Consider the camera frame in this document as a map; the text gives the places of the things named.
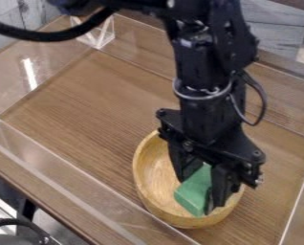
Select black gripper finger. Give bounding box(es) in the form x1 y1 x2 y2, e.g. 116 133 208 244
203 163 242 215
168 144 203 183

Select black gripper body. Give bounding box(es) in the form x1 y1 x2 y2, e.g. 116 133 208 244
155 82 267 189

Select green rectangular block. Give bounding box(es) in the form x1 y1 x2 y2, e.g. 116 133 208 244
174 164 212 217

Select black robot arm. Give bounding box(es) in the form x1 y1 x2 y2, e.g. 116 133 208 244
48 0 266 216

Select brown wooden bowl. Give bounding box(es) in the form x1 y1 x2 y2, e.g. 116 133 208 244
134 131 246 230

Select clear acrylic corner bracket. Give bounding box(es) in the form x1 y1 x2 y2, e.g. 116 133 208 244
76 16 115 50

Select black table leg bracket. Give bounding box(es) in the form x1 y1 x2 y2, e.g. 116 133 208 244
15 197 64 245

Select black cable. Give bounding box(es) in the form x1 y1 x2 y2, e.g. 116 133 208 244
0 6 118 43

